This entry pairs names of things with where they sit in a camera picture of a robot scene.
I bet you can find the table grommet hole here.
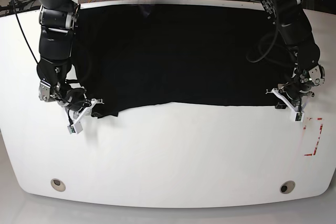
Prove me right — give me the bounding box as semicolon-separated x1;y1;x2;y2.
280;180;296;194
50;178;66;192

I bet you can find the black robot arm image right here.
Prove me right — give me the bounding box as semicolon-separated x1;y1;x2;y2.
261;0;325;106

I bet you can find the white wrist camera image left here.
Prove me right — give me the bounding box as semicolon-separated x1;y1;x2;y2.
65;99;104;134

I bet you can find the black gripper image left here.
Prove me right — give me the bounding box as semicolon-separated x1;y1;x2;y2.
61;92;91;116

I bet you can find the black T-shirt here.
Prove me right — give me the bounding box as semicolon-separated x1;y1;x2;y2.
71;5;295;118

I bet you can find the black robot arm image left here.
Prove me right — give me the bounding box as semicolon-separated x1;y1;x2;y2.
37;0;91;112

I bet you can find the left table grommet hole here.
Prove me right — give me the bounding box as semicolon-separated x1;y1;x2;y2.
50;178;66;192

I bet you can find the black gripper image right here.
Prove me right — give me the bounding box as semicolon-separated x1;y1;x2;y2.
275;84;310;110

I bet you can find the right table grommet hole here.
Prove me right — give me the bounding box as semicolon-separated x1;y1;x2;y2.
280;180;296;194

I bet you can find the red tape rectangle marking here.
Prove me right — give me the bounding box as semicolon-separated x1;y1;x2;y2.
301;117;323;157

